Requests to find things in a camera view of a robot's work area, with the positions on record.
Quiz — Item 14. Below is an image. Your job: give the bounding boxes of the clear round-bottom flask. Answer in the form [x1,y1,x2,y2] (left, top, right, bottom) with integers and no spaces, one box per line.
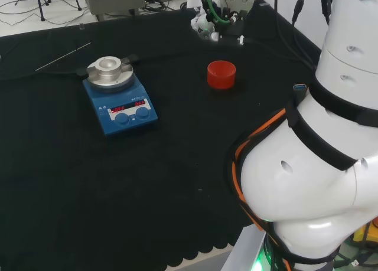
[203,29,221,43]

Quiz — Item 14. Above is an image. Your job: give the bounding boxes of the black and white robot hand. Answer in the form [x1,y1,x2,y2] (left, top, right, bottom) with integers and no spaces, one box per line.
[190,6,221,43]

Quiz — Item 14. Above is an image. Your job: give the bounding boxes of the orange cable on arm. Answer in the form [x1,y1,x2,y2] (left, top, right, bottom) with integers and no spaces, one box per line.
[232,107,288,233]

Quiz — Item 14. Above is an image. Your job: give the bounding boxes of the pale grey board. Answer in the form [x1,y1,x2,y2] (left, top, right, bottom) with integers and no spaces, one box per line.
[221,223,267,271]

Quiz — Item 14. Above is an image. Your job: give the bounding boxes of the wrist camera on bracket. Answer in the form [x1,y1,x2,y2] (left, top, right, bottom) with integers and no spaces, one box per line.
[220,6,246,47]

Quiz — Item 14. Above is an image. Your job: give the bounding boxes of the green cable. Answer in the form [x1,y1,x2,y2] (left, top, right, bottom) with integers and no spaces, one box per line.
[198,0,234,26]

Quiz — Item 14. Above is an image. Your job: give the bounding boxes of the black bench cloth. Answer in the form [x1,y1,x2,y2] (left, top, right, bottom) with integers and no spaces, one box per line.
[0,0,323,271]

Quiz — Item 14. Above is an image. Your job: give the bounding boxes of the heater with blue base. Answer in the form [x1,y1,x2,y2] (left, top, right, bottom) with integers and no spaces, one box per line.
[75,54,159,138]

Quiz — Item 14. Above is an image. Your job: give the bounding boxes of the grey metal box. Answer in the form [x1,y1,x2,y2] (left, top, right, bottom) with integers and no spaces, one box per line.
[84,0,146,21]

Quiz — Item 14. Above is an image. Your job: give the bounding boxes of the thin glass rod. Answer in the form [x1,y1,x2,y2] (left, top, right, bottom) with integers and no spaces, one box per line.
[35,41,92,72]

